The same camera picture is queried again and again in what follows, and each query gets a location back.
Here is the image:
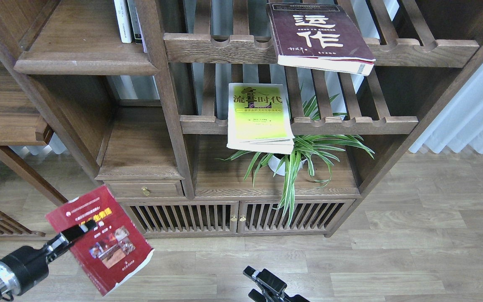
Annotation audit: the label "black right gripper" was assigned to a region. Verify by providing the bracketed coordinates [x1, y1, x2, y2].
[243, 266, 308, 302]

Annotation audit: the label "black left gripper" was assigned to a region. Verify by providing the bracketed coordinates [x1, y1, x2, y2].
[0, 220, 96, 296]

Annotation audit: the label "red book with photos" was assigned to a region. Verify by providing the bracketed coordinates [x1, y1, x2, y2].
[46, 185, 155, 296]

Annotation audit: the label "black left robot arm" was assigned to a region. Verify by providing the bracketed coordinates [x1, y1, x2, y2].
[0, 220, 96, 302]

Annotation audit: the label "brass drawer knob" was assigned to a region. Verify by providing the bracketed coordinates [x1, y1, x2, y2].
[141, 187, 151, 196]

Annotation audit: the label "white plant pot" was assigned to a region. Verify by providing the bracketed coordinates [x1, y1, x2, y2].
[268, 154, 307, 176]

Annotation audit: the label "green spider plant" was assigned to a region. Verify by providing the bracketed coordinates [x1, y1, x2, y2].
[218, 90, 375, 228]

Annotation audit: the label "yellow-green book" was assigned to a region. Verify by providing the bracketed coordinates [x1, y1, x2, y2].
[226, 83, 294, 154]

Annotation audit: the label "dark wooden bookshelf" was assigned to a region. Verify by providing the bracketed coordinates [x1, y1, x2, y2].
[0, 0, 483, 237]

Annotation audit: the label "pale purple upright book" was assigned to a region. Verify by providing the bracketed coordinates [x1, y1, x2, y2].
[134, 1, 148, 53]

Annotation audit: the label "white upright book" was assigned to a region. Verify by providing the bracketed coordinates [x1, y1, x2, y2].
[113, 0, 133, 43]

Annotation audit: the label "dark upright book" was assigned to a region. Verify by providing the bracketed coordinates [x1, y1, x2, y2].
[127, 0, 143, 44]

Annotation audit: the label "maroon book white characters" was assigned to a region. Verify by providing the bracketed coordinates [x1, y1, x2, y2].
[266, 3, 376, 76]

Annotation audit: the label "white curtain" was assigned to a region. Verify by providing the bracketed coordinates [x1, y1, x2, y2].
[409, 64, 483, 154]

